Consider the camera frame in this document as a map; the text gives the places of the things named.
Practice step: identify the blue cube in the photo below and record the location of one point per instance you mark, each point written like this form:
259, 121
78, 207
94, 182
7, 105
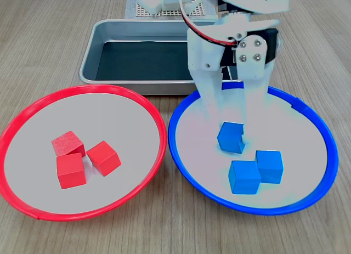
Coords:
244, 178
229, 138
270, 164

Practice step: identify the black tray mat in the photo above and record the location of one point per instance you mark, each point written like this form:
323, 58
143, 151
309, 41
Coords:
142, 62

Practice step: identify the blue-rimmed white plate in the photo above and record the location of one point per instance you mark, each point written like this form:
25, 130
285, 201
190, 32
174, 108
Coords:
296, 144

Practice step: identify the red-rimmed white plate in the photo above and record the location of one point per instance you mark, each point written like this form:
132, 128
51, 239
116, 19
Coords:
109, 114

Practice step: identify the steel tray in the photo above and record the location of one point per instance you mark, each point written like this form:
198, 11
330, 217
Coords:
90, 62

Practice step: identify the red cube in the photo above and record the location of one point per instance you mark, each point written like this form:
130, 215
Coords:
67, 143
70, 170
104, 158

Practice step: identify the pale perforated base plate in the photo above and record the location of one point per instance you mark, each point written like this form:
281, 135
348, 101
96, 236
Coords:
131, 7

